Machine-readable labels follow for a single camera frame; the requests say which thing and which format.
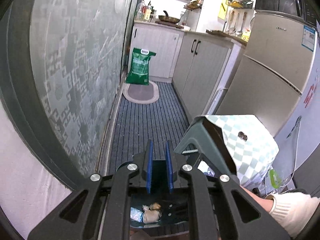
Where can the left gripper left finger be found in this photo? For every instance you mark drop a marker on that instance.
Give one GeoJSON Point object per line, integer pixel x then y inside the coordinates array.
{"type": "Point", "coordinates": [100, 207]}

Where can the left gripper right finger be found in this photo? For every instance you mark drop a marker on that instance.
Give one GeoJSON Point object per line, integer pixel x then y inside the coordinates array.
{"type": "Point", "coordinates": [218, 208]}

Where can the blue tissue pack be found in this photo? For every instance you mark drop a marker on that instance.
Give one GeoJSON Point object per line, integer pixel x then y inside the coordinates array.
{"type": "Point", "coordinates": [136, 215]}

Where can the cream tissue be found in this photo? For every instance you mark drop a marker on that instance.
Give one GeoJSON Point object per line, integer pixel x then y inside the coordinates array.
{"type": "Point", "coordinates": [152, 213]}

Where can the cream sweater sleeve forearm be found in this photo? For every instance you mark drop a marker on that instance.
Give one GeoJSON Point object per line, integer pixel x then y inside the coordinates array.
{"type": "Point", "coordinates": [292, 210]}

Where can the white kitchen cabinet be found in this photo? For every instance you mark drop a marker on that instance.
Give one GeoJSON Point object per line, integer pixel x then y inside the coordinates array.
{"type": "Point", "coordinates": [201, 66]}

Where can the green white checkered tablecloth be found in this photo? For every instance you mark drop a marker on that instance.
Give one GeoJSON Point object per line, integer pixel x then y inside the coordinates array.
{"type": "Point", "coordinates": [253, 157]}

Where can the brown nut shell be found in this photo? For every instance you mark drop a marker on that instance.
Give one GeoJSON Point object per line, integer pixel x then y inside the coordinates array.
{"type": "Point", "coordinates": [242, 136]}

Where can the dark striped floor rug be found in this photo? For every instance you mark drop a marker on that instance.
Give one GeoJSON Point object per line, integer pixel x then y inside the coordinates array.
{"type": "Point", "coordinates": [135, 124]}

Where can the grey oval floor mat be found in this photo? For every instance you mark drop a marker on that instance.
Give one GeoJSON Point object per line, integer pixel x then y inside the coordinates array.
{"type": "Point", "coordinates": [141, 94]}

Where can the green rice bag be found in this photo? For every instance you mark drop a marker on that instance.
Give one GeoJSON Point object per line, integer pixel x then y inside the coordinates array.
{"type": "Point", "coordinates": [139, 70]}

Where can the beige refrigerator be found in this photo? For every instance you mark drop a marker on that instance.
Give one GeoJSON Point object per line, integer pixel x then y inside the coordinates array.
{"type": "Point", "coordinates": [273, 71]}

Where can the patterned glass sliding door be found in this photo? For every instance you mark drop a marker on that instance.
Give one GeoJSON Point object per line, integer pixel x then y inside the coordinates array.
{"type": "Point", "coordinates": [61, 62]}

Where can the frying pan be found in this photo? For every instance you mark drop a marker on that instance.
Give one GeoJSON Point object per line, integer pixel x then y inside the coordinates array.
{"type": "Point", "coordinates": [167, 18]}

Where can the condiment bottles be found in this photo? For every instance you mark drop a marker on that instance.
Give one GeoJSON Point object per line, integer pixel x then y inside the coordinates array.
{"type": "Point", "coordinates": [145, 12]}

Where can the black microwave oven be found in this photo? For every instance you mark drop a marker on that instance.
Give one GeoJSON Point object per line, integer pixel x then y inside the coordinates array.
{"type": "Point", "coordinates": [299, 8]}

